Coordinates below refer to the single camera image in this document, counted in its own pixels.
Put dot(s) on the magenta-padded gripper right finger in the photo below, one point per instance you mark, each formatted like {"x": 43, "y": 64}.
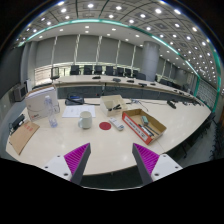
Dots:
{"x": 146, "y": 160}

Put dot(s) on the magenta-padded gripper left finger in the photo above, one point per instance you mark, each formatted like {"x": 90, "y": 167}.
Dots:
{"x": 77, "y": 159}

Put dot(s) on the clear plastic water bottle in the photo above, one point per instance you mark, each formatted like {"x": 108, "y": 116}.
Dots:
{"x": 51, "y": 113}

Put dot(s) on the red-edged open cardboard box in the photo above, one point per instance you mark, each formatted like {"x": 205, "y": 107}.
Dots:
{"x": 143, "y": 126}

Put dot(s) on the white ceramic mug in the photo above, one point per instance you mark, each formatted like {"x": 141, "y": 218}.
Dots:
{"x": 85, "y": 120}

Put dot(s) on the flat round red coaster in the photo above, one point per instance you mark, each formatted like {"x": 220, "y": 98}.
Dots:
{"x": 105, "y": 126}

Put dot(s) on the white remote control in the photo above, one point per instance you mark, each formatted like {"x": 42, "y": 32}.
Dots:
{"x": 116, "y": 123}

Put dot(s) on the white paper sheet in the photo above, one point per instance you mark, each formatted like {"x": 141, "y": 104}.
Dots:
{"x": 78, "y": 111}

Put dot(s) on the brown paper envelope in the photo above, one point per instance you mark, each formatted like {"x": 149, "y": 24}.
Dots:
{"x": 23, "y": 136}

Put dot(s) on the black desk telephone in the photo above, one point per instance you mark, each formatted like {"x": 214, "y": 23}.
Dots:
{"x": 74, "y": 100}

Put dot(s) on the small open beige box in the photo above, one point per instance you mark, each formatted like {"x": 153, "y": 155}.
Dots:
{"x": 113, "y": 105}

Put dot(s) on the large white cardboard box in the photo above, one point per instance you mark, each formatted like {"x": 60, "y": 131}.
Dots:
{"x": 41, "y": 103}

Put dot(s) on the long curved conference desk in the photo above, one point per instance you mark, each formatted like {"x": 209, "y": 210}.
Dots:
{"x": 126, "y": 87}

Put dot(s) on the row of black office chairs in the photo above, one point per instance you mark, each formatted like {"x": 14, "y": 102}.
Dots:
{"x": 106, "y": 71}

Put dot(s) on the ceiling light group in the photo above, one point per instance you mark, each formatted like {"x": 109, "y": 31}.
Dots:
{"x": 133, "y": 20}

